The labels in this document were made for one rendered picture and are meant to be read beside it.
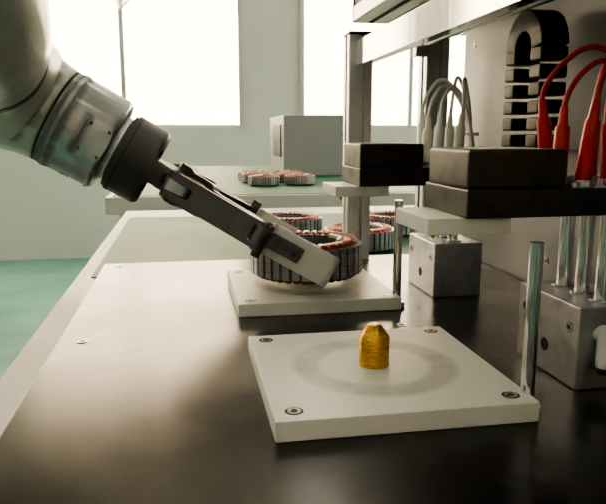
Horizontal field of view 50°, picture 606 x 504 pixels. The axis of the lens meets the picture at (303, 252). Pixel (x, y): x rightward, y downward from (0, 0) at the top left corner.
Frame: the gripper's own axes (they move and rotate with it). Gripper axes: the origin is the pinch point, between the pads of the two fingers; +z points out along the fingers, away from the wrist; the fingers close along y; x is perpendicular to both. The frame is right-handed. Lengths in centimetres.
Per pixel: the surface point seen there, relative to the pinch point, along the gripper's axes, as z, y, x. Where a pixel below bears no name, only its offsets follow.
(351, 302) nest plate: 4.4, 7.5, -1.4
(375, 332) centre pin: 0.6, 24.9, -0.5
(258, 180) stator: 14, -162, 3
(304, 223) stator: 9.2, -46.2, 1.2
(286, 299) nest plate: -0.7, 6.5, -4.0
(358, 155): -0.6, 2.6, 10.8
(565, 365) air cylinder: 12.2, 26.9, 3.7
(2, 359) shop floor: -36, -216, -116
